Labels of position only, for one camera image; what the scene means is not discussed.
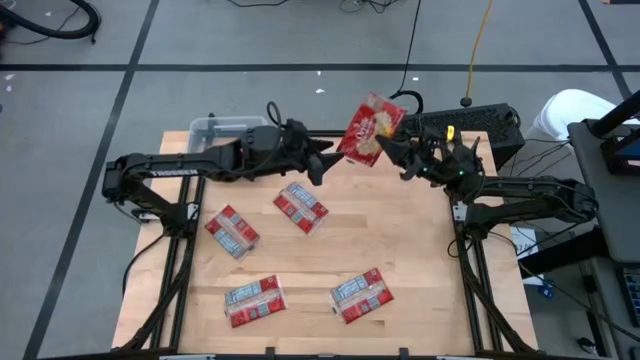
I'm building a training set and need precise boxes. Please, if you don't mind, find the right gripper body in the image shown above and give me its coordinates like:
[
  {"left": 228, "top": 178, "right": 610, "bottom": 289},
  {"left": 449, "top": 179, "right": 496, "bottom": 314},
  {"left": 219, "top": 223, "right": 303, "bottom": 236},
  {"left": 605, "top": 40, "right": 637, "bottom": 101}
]
[{"left": 399, "top": 132, "right": 484, "bottom": 189}]

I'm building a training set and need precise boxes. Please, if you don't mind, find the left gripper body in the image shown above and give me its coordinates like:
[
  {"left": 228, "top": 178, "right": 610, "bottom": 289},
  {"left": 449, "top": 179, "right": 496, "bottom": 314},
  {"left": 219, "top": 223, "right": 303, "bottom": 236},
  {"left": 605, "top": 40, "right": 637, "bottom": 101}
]
[{"left": 239, "top": 118, "right": 321, "bottom": 176}]

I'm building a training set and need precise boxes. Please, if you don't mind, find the red popcorn bag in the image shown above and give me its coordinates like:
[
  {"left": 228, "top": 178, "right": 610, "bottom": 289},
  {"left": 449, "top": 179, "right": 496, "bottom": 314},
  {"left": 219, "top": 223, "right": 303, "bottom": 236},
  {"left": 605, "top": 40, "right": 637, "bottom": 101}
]
[
  {"left": 204, "top": 203, "right": 262, "bottom": 261},
  {"left": 272, "top": 181, "right": 330, "bottom": 236},
  {"left": 223, "top": 273, "right": 289, "bottom": 330},
  {"left": 335, "top": 91, "right": 409, "bottom": 169},
  {"left": 328, "top": 267, "right": 395, "bottom": 325}
]

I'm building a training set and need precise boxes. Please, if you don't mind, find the black computer case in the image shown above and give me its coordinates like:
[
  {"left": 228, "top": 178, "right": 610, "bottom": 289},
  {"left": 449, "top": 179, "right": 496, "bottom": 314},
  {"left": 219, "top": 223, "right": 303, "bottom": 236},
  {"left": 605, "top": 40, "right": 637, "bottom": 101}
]
[{"left": 399, "top": 102, "right": 526, "bottom": 167}]

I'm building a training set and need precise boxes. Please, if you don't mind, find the clear plastic bin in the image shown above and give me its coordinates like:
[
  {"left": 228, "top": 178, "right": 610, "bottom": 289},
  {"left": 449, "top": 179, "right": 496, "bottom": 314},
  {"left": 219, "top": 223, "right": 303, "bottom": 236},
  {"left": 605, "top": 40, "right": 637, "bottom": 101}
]
[{"left": 188, "top": 115, "right": 270, "bottom": 154}]

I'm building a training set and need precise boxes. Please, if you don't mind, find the white paper sheet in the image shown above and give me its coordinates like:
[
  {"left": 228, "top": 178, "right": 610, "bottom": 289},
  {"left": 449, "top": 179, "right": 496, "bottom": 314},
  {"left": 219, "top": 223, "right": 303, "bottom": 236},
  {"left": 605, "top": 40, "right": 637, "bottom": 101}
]
[{"left": 509, "top": 227, "right": 540, "bottom": 261}]

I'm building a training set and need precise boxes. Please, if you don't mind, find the white rounded object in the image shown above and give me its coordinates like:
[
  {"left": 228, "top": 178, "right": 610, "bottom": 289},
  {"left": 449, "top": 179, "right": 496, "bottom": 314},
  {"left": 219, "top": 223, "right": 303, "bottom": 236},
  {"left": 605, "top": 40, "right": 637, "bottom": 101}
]
[{"left": 529, "top": 88, "right": 640, "bottom": 146}]

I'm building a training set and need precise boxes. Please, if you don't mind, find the black device with screen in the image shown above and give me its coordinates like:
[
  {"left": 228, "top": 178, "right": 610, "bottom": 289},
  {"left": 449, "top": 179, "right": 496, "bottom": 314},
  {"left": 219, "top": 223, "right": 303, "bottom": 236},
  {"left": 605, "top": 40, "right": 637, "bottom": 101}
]
[{"left": 587, "top": 89, "right": 640, "bottom": 176}]

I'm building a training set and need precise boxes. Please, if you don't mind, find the grey equipment cart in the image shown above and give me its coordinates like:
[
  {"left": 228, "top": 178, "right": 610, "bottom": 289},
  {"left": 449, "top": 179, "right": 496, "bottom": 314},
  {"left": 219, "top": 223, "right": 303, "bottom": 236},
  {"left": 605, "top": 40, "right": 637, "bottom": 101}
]
[{"left": 567, "top": 117, "right": 640, "bottom": 266}]

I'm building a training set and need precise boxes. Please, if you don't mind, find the black metal table frame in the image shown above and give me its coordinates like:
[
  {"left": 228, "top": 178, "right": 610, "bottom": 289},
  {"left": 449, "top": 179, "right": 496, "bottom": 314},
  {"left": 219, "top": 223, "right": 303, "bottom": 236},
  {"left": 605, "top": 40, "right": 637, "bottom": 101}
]
[{"left": 117, "top": 129, "right": 541, "bottom": 360}]

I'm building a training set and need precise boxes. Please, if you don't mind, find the black hanging cable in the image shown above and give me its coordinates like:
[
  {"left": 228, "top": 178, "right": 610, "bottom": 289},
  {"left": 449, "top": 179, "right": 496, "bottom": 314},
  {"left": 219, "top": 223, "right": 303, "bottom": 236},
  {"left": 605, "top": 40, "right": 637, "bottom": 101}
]
[{"left": 388, "top": 0, "right": 425, "bottom": 117}]

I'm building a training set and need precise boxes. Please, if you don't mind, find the yellow hanging cable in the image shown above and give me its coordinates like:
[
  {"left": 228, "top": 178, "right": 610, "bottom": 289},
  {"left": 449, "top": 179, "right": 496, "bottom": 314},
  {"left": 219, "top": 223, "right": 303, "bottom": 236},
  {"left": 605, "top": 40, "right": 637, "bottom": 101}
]
[{"left": 462, "top": 0, "right": 496, "bottom": 109}]

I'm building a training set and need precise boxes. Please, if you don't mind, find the tangled black cable bundle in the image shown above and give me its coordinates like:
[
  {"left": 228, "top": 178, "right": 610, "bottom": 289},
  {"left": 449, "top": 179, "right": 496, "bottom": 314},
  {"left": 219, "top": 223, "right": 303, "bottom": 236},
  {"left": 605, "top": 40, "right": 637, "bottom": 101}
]
[{"left": 339, "top": 0, "right": 401, "bottom": 14}]

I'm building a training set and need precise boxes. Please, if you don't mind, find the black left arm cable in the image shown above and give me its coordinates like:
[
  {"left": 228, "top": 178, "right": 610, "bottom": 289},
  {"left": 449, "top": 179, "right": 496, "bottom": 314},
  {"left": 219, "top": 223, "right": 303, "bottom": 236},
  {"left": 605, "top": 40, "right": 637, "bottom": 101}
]
[{"left": 121, "top": 232, "right": 166, "bottom": 299}]

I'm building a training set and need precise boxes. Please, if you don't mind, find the black floor cable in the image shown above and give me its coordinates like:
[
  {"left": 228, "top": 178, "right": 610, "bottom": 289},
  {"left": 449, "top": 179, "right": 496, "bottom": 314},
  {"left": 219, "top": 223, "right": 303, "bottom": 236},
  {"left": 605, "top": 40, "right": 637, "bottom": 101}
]
[{"left": 517, "top": 262, "right": 640, "bottom": 344}]

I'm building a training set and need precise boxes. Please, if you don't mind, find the thick black hose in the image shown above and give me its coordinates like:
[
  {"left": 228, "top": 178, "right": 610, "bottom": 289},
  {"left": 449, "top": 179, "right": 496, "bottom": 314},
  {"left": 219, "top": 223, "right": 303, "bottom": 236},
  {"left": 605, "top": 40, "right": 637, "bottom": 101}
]
[{"left": 0, "top": 0, "right": 101, "bottom": 41}]

